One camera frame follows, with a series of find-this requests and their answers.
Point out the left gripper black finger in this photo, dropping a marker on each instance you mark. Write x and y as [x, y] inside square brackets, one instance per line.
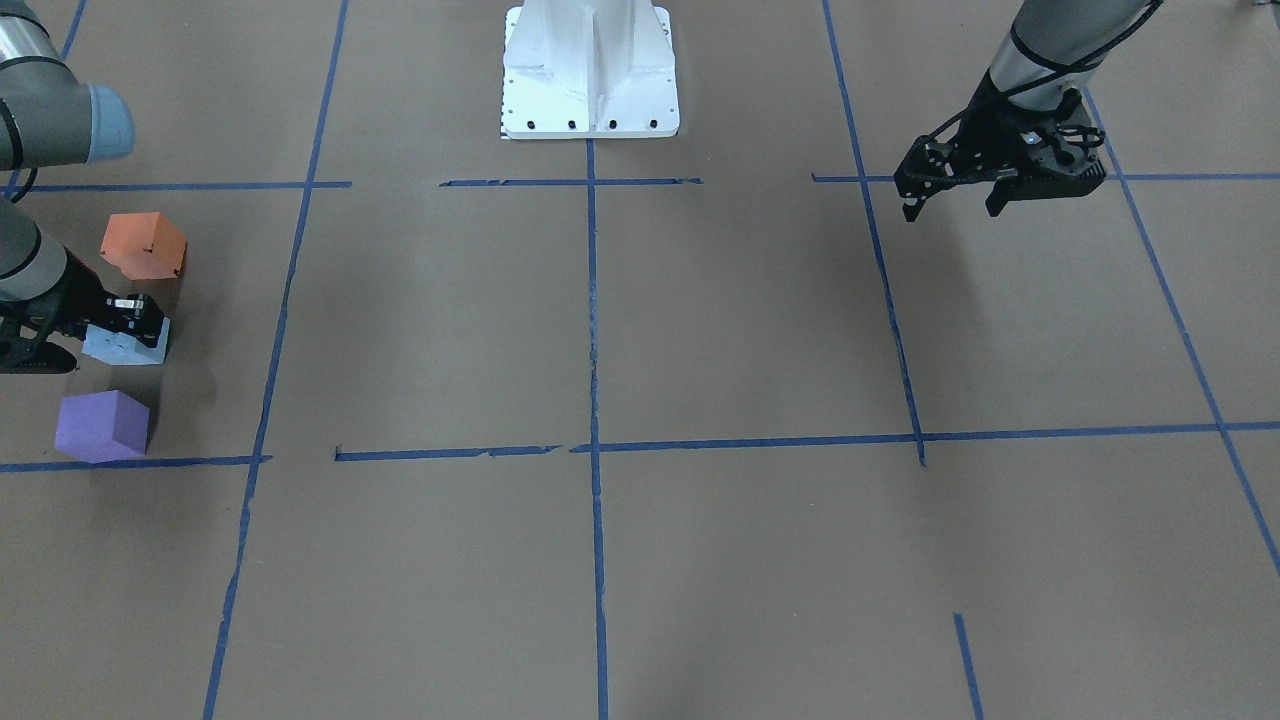
[918, 183]
[1007, 189]

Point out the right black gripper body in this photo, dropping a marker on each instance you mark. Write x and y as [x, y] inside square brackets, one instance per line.
[78, 301]

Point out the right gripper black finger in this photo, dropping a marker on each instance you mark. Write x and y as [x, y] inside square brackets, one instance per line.
[137, 316]

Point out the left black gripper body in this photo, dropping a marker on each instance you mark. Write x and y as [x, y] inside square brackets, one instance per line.
[983, 141]

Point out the light blue foam block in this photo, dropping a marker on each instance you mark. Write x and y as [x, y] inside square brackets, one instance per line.
[122, 349]

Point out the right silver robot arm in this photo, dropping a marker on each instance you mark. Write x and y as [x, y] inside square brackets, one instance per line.
[50, 119]

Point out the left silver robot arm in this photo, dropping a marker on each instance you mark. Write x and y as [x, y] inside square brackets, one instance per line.
[1056, 44]

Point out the orange foam block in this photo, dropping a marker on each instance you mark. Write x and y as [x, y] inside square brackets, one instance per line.
[144, 246]

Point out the purple foam block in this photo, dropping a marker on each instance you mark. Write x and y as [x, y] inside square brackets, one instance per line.
[102, 427]

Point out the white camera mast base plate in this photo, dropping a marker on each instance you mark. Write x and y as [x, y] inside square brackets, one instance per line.
[574, 70]

